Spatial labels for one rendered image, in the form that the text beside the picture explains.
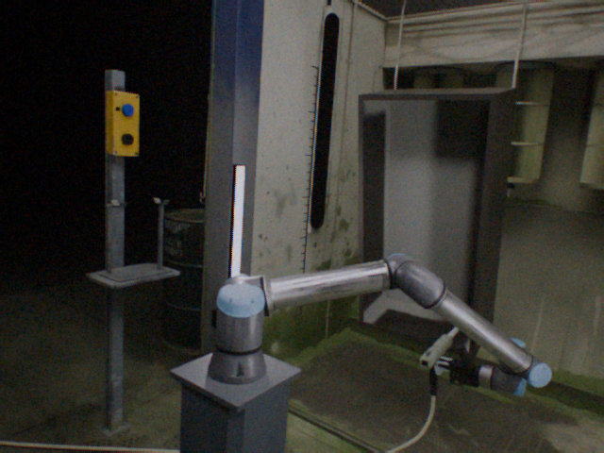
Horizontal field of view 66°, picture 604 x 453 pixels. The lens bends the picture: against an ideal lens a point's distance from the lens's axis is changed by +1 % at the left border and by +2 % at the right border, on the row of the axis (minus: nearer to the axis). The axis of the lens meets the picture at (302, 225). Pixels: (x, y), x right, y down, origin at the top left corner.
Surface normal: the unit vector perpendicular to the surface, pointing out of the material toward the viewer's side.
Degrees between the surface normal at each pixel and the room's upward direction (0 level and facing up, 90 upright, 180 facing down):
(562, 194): 90
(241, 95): 90
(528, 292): 57
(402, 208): 102
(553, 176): 90
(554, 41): 90
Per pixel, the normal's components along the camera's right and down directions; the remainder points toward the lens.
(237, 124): 0.80, 0.15
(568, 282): -0.47, -0.46
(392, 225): -0.57, 0.29
